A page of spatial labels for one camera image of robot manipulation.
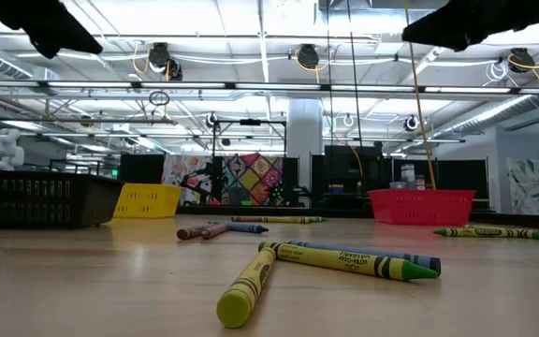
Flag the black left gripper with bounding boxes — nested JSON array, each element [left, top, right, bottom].
[[0, 0, 104, 60]]

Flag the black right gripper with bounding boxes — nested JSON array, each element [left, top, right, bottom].
[[402, 0, 539, 51]]

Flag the blue crayon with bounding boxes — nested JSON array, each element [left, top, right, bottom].
[[287, 239, 443, 277], [211, 221, 270, 235]]

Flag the long light bar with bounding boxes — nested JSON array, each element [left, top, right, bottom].
[[0, 79, 539, 96]]

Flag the white lumpy sculpture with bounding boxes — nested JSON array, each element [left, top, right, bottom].
[[0, 127, 26, 172]]

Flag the black partition panel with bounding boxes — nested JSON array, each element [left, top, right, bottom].
[[118, 153, 167, 185], [310, 144, 395, 210], [392, 157, 490, 211]]

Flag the stacked storage jars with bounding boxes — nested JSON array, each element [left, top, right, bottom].
[[400, 163, 428, 191]]

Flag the black plastic basket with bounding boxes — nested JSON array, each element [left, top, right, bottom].
[[0, 168, 125, 230]]

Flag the red plastic basket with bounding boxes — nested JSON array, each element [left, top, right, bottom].
[[368, 188, 477, 227]]

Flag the floral print panel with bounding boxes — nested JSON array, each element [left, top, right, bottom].
[[161, 154, 215, 207]]

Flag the white column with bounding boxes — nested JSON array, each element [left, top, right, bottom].
[[286, 96, 325, 209]]

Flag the yellow plastic basket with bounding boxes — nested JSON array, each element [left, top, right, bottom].
[[112, 183, 184, 220]]

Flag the patchwork quilt panel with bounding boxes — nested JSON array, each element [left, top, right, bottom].
[[221, 152, 285, 208]]

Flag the yellow crayon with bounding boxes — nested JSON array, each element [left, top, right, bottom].
[[216, 246, 278, 330]]

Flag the yellow hanging cable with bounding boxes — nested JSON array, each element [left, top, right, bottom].
[[402, 0, 438, 191]]

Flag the thin black hanging cable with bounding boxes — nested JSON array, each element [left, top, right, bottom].
[[325, 0, 336, 188]]

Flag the black frame stand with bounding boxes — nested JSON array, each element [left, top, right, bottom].
[[210, 118, 289, 208]]

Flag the black aluminium table frame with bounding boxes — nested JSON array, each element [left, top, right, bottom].
[[175, 204, 539, 232]]

